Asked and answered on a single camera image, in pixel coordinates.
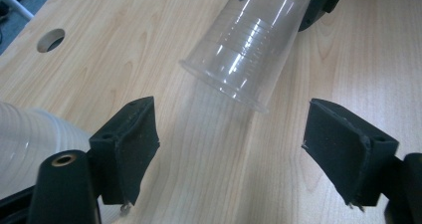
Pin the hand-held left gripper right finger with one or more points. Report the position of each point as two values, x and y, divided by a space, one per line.
345 147

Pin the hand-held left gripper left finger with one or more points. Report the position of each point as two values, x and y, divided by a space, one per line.
127 151

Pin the clear ribbed plastic cup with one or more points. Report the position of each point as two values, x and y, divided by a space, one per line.
245 44

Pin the white metal stand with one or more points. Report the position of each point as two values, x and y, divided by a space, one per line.
16 4

